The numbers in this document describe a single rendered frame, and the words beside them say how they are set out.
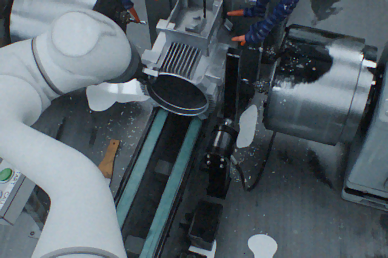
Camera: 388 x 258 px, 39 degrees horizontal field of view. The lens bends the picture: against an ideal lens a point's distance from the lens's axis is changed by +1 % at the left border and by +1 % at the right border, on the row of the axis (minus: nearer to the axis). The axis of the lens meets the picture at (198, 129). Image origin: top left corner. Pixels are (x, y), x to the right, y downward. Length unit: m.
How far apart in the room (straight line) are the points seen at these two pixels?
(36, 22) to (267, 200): 0.69
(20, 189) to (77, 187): 0.59
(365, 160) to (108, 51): 0.66
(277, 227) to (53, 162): 0.82
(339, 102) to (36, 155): 0.69
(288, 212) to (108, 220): 0.88
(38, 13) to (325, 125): 0.68
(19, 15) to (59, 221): 0.87
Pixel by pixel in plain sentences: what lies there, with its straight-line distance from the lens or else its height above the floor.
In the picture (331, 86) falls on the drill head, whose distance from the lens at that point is 1.17.
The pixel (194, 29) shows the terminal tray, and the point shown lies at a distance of 1.27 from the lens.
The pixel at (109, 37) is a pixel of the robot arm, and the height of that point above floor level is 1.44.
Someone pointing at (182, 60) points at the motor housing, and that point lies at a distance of 1.25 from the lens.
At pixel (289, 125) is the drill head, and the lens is 1.22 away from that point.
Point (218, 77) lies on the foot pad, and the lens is 1.25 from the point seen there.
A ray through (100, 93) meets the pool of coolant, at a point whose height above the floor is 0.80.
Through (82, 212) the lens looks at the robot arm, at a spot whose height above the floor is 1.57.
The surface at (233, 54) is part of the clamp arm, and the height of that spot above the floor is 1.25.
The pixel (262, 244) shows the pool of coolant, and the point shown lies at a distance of 1.35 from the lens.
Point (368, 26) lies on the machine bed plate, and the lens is 1.78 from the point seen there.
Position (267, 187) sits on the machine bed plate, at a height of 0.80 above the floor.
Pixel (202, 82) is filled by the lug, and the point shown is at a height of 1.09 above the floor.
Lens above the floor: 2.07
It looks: 58 degrees down
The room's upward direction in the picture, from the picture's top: 1 degrees counter-clockwise
